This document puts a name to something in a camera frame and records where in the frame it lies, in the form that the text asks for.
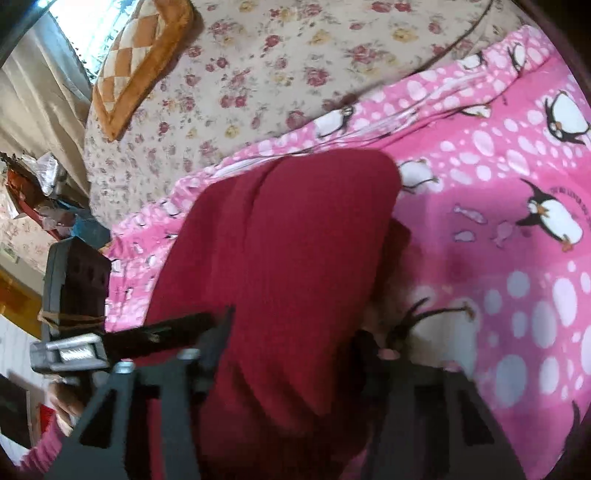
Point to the orange checkered cushion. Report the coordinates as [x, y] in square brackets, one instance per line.
[138, 55]

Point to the operator left hand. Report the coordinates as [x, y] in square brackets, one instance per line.
[68, 407]

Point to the dark red knitted garment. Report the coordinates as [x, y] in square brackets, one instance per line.
[296, 248]

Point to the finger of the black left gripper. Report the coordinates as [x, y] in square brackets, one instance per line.
[149, 339]

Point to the blue plastic bag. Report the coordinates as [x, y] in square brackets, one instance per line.
[91, 232]

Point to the pink penguin print blanket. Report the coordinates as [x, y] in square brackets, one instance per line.
[494, 152]

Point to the pink sleeve forearm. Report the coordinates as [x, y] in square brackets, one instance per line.
[38, 461]

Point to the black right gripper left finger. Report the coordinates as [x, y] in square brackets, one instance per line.
[145, 413]

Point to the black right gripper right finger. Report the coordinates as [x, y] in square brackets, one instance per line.
[426, 422]

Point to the floral print quilt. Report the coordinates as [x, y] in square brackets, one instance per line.
[252, 70]

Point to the beige curtain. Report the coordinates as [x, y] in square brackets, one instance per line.
[45, 100]

